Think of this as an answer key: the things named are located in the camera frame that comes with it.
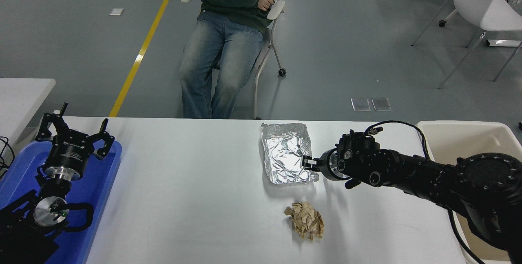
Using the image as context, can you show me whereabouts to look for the white side table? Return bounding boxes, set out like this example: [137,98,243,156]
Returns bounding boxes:
[0,78,56,150]

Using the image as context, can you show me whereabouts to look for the grey chair with casters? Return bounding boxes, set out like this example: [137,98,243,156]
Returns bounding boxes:
[181,0,287,120]

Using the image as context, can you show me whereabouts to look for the black cable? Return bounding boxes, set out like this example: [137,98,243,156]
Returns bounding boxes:
[0,136,16,179]

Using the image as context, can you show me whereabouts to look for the blue plastic tray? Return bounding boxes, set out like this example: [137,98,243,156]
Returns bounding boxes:
[0,140,123,264]

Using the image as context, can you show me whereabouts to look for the person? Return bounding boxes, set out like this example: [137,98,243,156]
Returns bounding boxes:
[179,0,274,120]

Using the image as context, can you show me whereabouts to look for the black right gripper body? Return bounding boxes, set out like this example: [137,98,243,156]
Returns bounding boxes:
[317,149,337,181]

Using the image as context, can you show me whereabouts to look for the white table foot bar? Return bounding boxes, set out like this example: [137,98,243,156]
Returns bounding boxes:
[486,39,522,48]

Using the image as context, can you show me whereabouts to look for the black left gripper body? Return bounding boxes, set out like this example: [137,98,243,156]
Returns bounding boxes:
[45,133,97,172]

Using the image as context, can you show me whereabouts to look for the large pale plastic bin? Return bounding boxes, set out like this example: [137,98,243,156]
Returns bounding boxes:
[415,120,522,264]

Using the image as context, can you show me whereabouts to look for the crumpled tan paper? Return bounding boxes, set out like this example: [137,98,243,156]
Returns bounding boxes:
[283,202,325,242]

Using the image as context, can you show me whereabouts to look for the silver foil tray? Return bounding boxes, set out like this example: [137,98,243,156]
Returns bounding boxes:
[260,122,319,185]

